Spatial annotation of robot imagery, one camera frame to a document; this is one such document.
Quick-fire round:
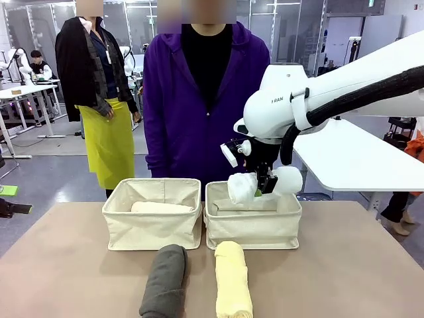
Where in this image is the white cable strap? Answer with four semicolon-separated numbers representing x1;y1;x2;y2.
290;87;315;132

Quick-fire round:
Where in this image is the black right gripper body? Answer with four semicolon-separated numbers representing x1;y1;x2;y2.
244;137;282;176

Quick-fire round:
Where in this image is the grey towel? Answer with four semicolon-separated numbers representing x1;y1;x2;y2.
138;244;189;318

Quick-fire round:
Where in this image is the person in yellow skirt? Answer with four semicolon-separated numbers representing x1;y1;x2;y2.
54;0;142;199

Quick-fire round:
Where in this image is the black tripod pole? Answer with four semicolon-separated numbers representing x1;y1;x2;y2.
347;36;361;66

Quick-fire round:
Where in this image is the black utility cart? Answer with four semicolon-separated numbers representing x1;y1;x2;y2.
387;117;418;150

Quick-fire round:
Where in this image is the white office desk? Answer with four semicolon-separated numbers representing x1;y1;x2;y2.
0;84;67;160

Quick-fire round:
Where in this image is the black braided cable sleeve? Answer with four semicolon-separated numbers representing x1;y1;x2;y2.
280;64;424;166

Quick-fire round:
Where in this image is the yellow rolled towel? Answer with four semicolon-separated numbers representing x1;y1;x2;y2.
213;240;254;318

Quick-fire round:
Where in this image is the cream fabric basket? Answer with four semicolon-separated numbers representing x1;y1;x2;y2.
101;178;203;252
203;180;303;250

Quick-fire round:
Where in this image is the seated person in background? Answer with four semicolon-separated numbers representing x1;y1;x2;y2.
28;49;54;81

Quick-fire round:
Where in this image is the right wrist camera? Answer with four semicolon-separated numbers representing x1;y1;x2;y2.
220;138;252;168

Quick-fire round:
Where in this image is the pink towel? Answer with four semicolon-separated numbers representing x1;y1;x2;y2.
131;201;195;215

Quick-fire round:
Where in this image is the person in purple hoodie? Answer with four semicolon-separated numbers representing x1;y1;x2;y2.
142;0;272;201

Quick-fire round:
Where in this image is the white side table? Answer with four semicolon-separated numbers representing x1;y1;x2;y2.
293;117;424;193

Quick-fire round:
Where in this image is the yellow-skirt person right hand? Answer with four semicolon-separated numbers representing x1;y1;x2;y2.
98;98;115;121

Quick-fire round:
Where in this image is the white towel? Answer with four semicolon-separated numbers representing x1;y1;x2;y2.
227;166;303;205

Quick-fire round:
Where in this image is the person in cream and orange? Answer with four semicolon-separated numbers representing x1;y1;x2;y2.
380;119;424;237

